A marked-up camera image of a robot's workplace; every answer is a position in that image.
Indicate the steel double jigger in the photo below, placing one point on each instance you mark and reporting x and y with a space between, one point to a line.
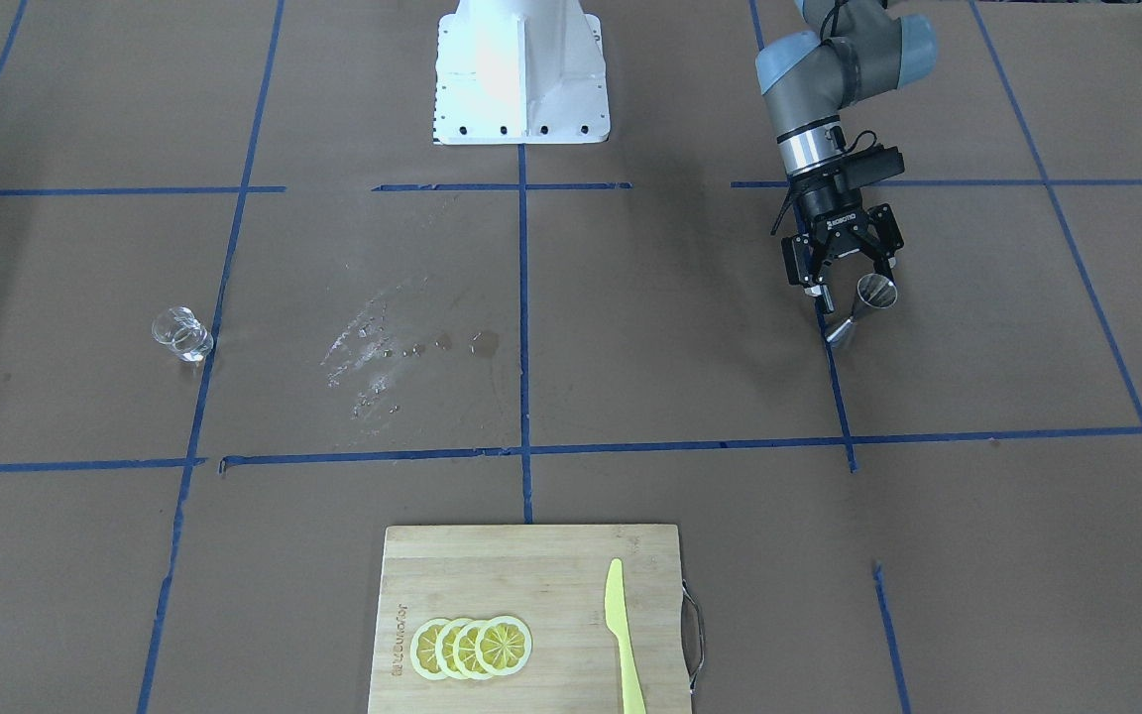
874 293

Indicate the lemon slice three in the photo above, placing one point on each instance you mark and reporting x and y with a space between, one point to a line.
444 650

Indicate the lemon slice one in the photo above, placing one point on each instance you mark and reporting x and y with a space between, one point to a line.
504 645

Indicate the bamboo cutting board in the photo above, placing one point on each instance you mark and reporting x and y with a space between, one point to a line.
551 577

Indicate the small clear glass cup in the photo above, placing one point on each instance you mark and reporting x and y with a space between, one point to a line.
183 334

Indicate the lemon slice two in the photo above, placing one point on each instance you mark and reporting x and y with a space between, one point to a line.
464 651

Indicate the yellow plastic knife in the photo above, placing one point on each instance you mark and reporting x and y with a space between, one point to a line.
615 607

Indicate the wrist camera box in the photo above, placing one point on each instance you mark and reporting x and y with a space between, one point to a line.
875 164

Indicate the lemon slice four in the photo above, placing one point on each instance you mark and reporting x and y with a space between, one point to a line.
425 657

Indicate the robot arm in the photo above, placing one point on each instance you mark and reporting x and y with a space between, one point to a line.
850 51

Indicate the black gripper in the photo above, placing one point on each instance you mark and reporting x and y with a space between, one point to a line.
826 209

